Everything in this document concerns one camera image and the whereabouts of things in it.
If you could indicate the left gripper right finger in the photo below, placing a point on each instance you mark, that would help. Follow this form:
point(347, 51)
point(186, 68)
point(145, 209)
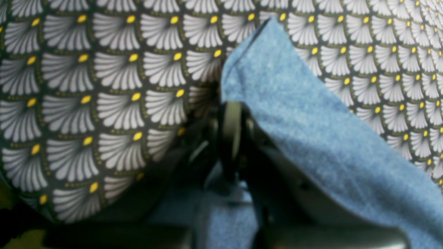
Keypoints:
point(292, 211)

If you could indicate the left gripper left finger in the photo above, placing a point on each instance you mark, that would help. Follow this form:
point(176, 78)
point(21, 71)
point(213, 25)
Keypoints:
point(158, 212)

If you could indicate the blue T-shirt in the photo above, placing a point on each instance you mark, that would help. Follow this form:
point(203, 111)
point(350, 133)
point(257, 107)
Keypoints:
point(378, 166)

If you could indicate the fan-patterned table cloth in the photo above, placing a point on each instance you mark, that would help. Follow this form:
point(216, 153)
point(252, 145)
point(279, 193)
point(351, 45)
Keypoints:
point(93, 91)

